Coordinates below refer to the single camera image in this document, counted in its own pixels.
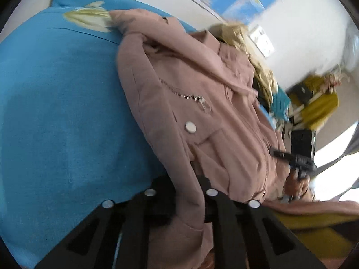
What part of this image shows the yellow hanging garment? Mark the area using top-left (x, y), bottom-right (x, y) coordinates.
top-left (288, 74), bottom-right (340, 131)

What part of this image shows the mustard yellow cloth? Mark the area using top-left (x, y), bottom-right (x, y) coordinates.
top-left (273, 212), bottom-right (355, 261)

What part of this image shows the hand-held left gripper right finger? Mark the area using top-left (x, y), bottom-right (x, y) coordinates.
top-left (196, 175), bottom-right (327, 269)

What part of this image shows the pink jacket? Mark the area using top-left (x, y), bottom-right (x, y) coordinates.
top-left (108, 8), bottom-right (359, 269)

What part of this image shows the yellowish olive garment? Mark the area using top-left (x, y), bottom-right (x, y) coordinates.
top-left (209, 22), bottom-right (279, 110)

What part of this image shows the blue plastic basket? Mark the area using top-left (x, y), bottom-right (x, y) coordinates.
top-left (259, 89), bottom-right (291, 122)

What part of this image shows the person's right hand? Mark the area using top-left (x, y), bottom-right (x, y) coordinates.
top-left (285, 170), bottom-right (312, 202)

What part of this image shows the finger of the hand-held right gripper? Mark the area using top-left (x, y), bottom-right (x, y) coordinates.
top-left (270, 148), bottom-right (298, 165)

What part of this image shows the blue floral bedsheet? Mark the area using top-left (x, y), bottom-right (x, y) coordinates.
top-left (0, 0), bottom-right (200, 265)

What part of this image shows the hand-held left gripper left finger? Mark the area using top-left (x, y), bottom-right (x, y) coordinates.
top-left (35, 175), bottom-right (177, 269)

